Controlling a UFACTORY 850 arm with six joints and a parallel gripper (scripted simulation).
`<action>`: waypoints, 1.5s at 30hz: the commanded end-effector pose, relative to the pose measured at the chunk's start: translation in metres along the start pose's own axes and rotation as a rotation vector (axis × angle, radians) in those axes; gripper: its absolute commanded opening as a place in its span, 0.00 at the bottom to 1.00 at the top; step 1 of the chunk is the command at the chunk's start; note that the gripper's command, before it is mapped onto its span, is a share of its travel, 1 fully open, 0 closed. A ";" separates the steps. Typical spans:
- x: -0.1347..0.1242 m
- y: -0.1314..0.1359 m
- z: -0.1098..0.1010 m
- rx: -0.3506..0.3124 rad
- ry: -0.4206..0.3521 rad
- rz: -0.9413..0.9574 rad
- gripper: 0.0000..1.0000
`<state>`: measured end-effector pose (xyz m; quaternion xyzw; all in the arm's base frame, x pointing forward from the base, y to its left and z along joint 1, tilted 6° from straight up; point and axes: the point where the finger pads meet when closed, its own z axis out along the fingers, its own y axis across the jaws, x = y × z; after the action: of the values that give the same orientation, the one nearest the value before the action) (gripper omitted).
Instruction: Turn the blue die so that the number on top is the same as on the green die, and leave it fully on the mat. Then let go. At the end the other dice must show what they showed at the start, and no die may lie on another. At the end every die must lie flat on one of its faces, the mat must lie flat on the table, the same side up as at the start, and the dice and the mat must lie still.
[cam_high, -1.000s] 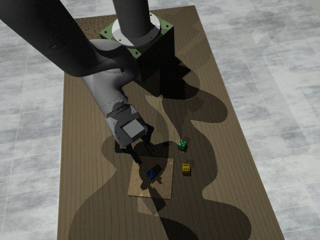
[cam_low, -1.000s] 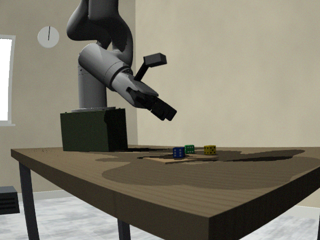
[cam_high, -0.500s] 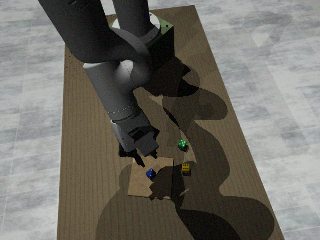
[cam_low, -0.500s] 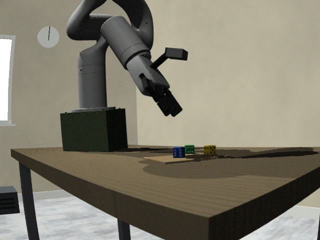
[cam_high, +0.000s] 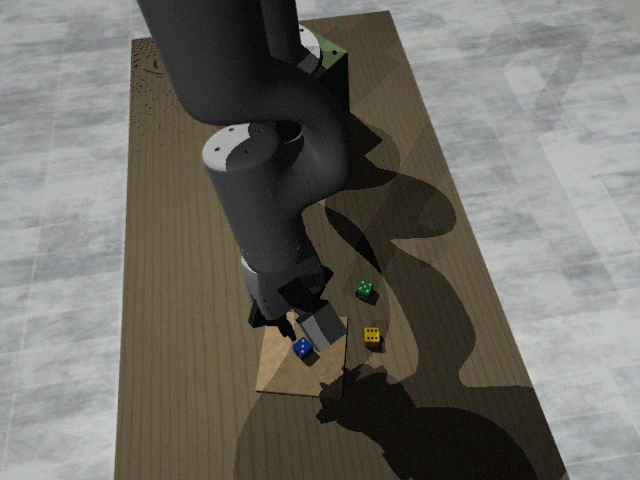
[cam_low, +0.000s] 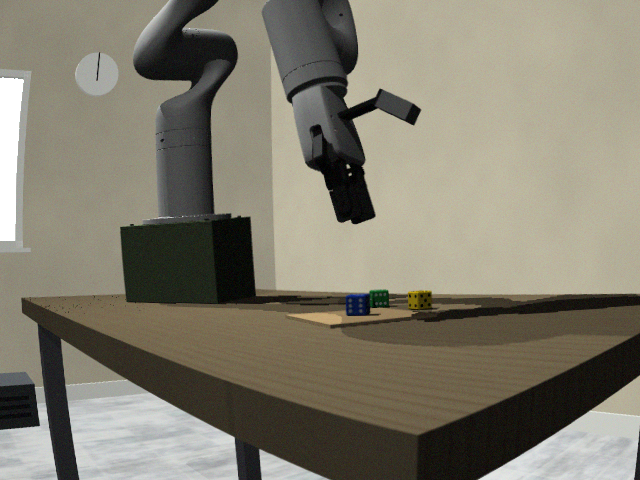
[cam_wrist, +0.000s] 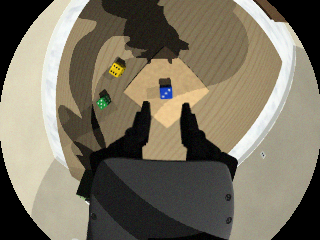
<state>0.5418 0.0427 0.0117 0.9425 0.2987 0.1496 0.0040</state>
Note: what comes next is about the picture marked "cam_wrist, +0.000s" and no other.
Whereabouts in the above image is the blue die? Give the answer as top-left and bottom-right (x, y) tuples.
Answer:
(159, 85), (173, 99)

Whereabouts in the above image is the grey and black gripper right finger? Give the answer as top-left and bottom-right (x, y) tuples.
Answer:
(180, 102), (238, 182)

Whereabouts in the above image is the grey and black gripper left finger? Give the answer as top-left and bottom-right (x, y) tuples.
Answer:
(89, 101), (151, 178)

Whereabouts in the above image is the yellow die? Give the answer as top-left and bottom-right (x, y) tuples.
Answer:
(109, 62), (126, 77)

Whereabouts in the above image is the green die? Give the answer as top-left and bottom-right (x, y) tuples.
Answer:
(96, 95), (111, 110)

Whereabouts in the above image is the tan square mat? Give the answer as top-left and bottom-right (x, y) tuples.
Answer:
(124, 46), (209, 128)

